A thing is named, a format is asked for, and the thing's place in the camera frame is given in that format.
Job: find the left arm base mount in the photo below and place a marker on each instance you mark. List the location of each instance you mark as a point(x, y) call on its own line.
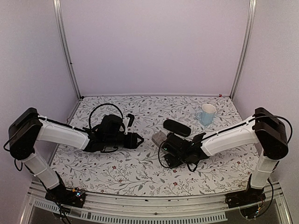
point(61, 195)

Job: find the aluminium frame post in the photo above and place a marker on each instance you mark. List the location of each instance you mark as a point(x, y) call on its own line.
point(65, 47)
point(244, 49)

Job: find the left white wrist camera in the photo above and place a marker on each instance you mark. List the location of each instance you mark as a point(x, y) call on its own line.
point(128, 121)

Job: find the black glasses case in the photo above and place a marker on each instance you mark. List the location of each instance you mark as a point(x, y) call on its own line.
point(177, 128)

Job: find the grey glasses case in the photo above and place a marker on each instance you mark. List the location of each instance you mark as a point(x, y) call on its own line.
point(158, 138)

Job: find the right aluminium frame post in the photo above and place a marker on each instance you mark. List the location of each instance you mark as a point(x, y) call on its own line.
point(244, 49)

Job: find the floral tablecloth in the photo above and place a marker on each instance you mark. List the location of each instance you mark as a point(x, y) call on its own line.
point(141, 171)

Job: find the left aluminium frame post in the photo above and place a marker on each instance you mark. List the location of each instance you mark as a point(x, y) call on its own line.
point(65, 47)

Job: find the front aluminium rail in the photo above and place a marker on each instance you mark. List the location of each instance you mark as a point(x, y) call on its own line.
point(114, 209)

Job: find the light blue mug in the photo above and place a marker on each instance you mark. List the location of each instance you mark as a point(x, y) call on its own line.
point(206, 114)

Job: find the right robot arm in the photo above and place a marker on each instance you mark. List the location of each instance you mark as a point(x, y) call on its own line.
point(262, 128)

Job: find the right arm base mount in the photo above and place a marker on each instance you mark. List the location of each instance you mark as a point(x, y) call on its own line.
point(247, 197)

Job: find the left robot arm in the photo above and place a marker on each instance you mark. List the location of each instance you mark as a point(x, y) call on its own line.
point(111, 133)

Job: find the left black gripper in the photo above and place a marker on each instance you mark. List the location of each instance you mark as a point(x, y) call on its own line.
point(132, 143)

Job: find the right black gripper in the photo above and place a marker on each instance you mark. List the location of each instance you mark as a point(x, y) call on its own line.
point(172, 161)

